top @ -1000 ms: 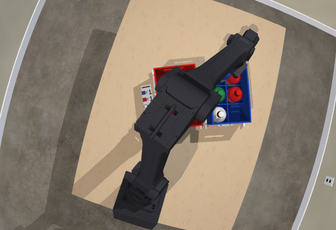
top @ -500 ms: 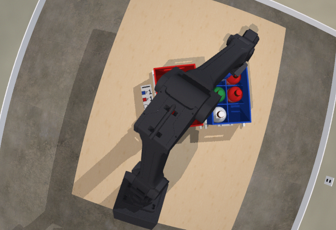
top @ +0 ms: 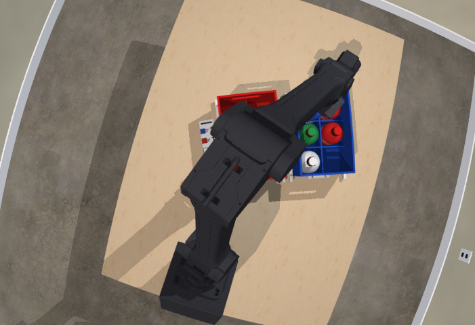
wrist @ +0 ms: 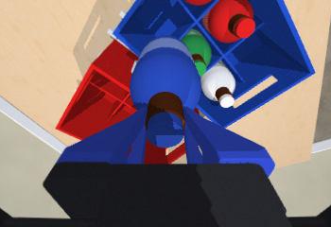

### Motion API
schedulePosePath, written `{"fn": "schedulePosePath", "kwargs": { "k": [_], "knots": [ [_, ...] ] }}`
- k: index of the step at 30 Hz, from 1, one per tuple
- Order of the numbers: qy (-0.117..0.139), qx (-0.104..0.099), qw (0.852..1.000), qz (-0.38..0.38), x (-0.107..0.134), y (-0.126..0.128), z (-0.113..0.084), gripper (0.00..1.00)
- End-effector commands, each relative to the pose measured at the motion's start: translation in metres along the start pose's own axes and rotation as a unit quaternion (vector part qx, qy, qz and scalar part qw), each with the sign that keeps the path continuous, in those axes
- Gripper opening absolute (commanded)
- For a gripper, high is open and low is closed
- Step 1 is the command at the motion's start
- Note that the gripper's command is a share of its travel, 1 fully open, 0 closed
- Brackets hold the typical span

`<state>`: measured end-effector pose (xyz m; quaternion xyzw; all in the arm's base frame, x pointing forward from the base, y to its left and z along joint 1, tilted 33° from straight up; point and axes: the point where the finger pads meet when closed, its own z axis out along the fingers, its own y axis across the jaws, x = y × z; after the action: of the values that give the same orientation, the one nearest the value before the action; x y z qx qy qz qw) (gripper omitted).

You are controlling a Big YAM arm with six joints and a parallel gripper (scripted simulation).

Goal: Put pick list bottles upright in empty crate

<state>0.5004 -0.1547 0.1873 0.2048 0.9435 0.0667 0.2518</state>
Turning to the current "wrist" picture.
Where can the red crate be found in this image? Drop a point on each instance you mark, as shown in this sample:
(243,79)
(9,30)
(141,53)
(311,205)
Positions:
(97,110)

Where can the red bottle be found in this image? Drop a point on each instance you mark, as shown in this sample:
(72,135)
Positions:
(228,17)
(198,2)

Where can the blue plastic crate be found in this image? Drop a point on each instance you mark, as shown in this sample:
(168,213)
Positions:
(274,49)

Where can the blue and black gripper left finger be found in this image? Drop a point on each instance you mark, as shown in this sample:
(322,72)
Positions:
(112,144)

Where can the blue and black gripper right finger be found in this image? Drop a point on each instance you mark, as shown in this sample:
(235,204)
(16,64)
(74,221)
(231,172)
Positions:
(219,145)

